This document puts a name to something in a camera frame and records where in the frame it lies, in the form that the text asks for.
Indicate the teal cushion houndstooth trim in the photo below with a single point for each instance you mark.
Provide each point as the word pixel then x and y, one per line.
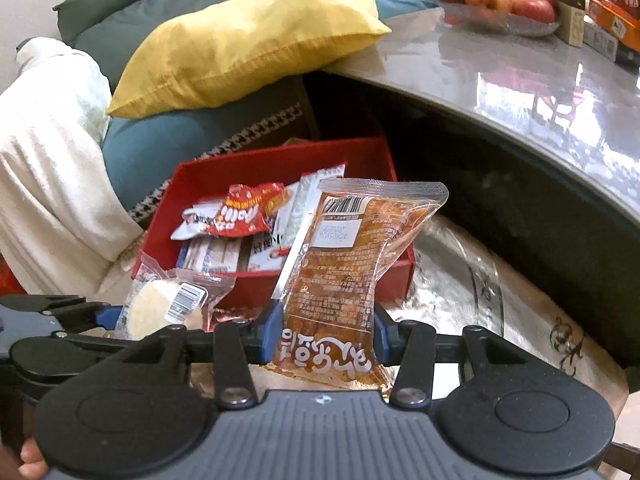
pixel 165 140

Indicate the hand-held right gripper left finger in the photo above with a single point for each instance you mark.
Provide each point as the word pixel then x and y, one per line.
pixel 270 332

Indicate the red snack packet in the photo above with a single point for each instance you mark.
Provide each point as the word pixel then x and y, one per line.
pixel 240 215

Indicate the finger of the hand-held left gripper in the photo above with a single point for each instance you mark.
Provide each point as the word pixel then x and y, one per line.
pixel 110 319
pixel 40 304

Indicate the clear packet white cake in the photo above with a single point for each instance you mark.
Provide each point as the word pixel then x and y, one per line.
pixel 150 305

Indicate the red cardboard box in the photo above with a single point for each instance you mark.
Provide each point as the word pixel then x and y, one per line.
pixel 210 175

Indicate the white orange snack packet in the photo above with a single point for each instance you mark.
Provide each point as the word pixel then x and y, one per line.
pixel 312 195

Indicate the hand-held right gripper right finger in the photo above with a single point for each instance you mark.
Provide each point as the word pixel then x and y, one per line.
pixel 382 332

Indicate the orange box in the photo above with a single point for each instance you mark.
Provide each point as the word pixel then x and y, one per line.
pixel 612 20

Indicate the brown snack packet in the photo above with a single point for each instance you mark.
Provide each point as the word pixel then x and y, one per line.
pixel 340 280

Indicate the glass fruit bowl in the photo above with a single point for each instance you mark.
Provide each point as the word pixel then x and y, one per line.
pixel 500 24

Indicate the green sofa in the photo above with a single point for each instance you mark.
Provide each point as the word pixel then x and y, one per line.
pixel 150 15

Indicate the person's left hand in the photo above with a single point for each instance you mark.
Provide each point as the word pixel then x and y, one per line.
pixel 34 460

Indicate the white packet red black print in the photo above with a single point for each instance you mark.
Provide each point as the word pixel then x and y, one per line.
pixel 267 255

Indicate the yellow pillow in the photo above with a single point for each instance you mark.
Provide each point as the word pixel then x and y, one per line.
pixel 240 45

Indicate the white and dark box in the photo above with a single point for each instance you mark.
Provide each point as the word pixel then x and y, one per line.
pixel 607 45

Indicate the white blanket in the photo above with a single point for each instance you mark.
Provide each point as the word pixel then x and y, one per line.
pixel 50 170

